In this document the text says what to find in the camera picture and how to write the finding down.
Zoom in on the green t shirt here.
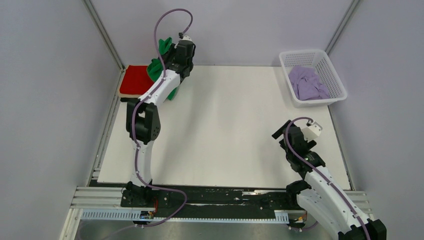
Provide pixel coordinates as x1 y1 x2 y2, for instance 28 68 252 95
146 37 178 101

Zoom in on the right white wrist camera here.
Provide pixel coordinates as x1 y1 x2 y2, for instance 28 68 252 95
301 120 323 142

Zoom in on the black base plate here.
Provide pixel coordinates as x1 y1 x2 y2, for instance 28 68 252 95
120 185 305 220

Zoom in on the folded black t shirt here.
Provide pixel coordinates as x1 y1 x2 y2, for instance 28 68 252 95
120 97 133 103

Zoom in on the aluminium rail frame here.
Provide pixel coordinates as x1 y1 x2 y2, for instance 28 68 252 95
66 184 376 237

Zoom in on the purple t shirt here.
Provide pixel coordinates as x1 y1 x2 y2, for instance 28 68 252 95
288 66 330 101

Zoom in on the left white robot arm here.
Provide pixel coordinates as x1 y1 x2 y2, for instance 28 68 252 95
121 38 196 207

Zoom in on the folded red t shirt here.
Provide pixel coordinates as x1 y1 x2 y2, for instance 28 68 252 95
118 65 154 98

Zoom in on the white slotted cable duct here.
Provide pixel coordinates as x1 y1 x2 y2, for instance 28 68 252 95
81 208 290 224

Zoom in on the white plastic basket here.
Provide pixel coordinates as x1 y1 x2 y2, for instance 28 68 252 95
278 49 348 108

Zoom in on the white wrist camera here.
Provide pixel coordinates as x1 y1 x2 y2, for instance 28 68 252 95
178 32 193 42
301 120 323 142

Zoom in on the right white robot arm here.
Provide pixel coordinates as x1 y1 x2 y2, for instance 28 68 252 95
272 117 387 240

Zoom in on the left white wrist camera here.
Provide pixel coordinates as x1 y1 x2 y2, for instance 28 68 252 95
178 32 193 42

